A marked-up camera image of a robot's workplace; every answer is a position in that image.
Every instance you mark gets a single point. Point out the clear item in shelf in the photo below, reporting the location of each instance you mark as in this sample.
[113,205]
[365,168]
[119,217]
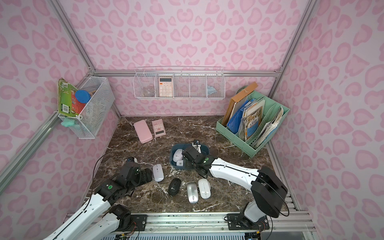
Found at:
[149,92]

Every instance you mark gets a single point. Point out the blue folder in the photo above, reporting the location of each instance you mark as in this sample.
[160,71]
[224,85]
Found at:
[234,122]

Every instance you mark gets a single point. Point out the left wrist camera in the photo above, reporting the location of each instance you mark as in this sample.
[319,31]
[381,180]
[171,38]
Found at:
[132,159]

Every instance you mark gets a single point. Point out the white slim computer mouse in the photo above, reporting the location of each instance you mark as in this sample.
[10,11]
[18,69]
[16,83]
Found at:
[158,173]

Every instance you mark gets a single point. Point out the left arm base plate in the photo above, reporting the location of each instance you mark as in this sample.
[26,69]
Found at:
[137,222]

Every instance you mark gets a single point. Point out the white boxy computer mouse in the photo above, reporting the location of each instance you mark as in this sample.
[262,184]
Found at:
[180,163]

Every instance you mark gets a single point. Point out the white mesh wall basket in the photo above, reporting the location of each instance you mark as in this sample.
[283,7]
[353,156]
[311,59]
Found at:
[92,115]

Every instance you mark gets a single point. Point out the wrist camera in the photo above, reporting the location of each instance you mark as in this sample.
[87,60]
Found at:
[132,159]
[196,144]

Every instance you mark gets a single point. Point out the magazines stack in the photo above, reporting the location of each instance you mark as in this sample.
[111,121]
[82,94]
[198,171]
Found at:
[252,114]

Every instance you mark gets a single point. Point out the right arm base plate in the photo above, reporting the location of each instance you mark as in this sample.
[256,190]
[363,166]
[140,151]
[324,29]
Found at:
[239,222]

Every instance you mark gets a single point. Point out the aluminium front rail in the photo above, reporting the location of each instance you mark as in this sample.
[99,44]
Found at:
[213,223]

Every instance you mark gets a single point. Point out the white rounded computer mouse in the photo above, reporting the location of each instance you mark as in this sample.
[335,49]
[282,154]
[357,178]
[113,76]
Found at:
[178,155]

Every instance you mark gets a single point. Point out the light blue item in shelf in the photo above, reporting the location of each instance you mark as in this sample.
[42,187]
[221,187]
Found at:
[211,90]

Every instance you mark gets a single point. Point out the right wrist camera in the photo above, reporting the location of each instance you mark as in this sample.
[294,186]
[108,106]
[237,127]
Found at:
[196,144]

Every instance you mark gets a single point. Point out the blue round lid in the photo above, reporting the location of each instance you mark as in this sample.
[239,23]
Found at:
[82,96]

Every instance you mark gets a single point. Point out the mint green clip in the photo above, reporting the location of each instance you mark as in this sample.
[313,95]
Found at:
[72,123]

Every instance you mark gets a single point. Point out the black computer mouse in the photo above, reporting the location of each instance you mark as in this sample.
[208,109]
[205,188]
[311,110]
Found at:
[174,187]

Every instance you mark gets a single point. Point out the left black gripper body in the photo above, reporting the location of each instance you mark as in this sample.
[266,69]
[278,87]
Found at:
[143,175]

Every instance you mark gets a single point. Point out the white wire wall shelf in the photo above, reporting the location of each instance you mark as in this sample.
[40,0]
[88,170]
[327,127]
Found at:
[189,82]

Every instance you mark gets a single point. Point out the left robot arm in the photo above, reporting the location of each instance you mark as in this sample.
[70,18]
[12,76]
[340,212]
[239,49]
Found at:
[99,217]

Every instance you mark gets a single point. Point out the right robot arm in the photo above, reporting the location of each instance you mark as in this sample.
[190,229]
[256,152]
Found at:
[268,190]

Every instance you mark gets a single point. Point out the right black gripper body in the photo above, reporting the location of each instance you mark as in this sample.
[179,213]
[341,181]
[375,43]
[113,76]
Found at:
[190,153]

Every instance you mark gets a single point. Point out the orange calculator in shelf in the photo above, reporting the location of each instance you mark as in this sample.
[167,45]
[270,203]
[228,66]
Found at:
[166,87]

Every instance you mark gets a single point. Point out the white papers bundle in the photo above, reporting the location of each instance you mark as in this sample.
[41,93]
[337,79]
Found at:
[269,127]

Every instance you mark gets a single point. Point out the brown envelope folder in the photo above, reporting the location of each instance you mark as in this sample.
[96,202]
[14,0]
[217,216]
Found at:
[235,100]

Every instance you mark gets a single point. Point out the green packaged card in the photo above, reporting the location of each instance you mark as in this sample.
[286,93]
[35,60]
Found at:
[65,98]

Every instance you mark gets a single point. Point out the silver computer mouse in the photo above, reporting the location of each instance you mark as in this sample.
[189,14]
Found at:
[192,191]

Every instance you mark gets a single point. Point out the pink calculator on table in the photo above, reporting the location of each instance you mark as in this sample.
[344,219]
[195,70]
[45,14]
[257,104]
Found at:
[158,127]

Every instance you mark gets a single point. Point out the green file organizer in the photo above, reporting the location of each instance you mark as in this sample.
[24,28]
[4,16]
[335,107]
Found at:
[271,107]

